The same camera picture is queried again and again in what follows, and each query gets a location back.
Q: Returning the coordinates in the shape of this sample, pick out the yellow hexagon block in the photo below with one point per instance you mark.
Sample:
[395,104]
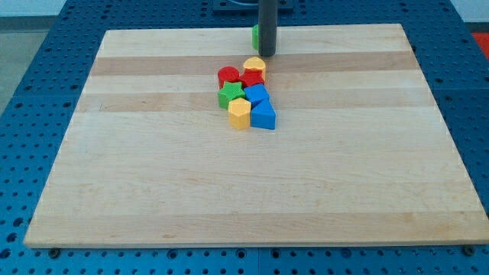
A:
[239,113]

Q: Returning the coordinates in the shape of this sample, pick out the blue triangle block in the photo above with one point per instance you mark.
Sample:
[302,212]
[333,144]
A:
[263,116]

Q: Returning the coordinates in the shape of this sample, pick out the blue cube block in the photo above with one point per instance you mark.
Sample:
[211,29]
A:
[256,94]

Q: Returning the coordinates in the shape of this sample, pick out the green star block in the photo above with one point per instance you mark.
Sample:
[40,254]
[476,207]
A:
[229,92]

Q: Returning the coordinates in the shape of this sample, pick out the red star block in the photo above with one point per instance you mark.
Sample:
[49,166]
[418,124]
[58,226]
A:
[251,78]

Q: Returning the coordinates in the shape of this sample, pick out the red cylinder block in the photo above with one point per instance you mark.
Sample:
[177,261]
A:
[228,74]

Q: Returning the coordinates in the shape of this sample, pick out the yellow half-round block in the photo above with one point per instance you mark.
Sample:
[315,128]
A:
[255,64]

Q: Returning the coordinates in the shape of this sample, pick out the green block behind rod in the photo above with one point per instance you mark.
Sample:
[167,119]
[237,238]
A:
[255,37]

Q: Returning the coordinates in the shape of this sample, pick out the light wooden board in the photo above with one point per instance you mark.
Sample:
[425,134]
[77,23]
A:
[360,155]

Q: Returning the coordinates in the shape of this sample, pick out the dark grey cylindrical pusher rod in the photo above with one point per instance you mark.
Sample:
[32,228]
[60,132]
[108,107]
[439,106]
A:
[267,27]

